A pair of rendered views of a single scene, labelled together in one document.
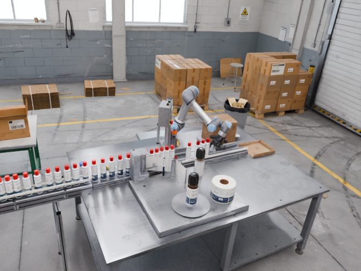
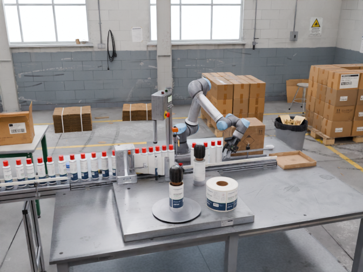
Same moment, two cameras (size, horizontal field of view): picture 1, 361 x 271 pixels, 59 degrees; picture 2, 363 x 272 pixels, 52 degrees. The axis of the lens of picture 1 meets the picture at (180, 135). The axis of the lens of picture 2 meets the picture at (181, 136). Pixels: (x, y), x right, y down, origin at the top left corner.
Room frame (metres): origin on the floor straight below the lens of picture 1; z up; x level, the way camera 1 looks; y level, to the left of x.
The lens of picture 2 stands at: (0.02, -0.66, 2.09)
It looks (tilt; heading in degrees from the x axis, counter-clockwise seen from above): 19 degrees down; 14
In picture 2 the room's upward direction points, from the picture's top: straight up
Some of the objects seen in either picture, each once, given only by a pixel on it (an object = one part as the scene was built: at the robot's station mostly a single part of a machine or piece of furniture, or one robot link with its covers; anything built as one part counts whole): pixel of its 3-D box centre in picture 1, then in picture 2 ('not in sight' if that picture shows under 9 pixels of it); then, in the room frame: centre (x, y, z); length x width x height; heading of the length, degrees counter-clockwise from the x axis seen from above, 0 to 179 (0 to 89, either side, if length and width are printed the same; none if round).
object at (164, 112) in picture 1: (165, 113); (161, 105); (2.64, 0.15, 1.38); 0.17 x 0.10 x 0.19; 174
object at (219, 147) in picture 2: (207, 148); (219, 152); (2.78, -0.27, 0.98); 0.05 x 0.05 x 0.20
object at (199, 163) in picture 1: (199, 163); (199, 164); (2.41, -0.19, 1.03); 0.09 x 0.09 x 0.30
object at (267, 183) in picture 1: (192, 171); (197, 179); (2.59, -0.14, 0.82); 2.10 x 1.50 x 0.02; 119
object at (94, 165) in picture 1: (94, 170); (73, 167); (2.23, 0.70, 0.98); 0.05 x 0.05 x 0.20
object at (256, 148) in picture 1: (256, 148); (291, 159); (3.10, -0.86, 0.85); 0.30 x 0.26 x 0.04; 119
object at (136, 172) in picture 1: (138, 164); (125, 163); (2.33, 0.34, 1.01); 0.14 x 0.13 x 0.26; 119
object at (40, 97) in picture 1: (40, 96); (73, 119); (5.79, 2.79, 0.16); 0.65 x 0.54 x 0.32; 117
